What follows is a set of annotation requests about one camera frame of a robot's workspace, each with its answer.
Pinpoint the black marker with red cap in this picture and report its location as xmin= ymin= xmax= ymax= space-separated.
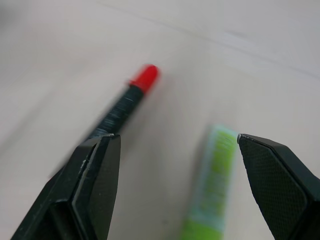
xmin=47 ymin=64 xmax=161 ymax=179

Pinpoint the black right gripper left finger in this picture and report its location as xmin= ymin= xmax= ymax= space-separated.
xmin=10 ymin=133 xmax=122 ymax=240

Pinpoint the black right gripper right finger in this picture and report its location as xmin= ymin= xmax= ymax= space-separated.
xmin=236 ymin=133 xmax=320 ymax=240

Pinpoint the green highlighter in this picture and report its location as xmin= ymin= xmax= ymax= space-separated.
xmin=181 ymin=124 xmax=238 ymax=240

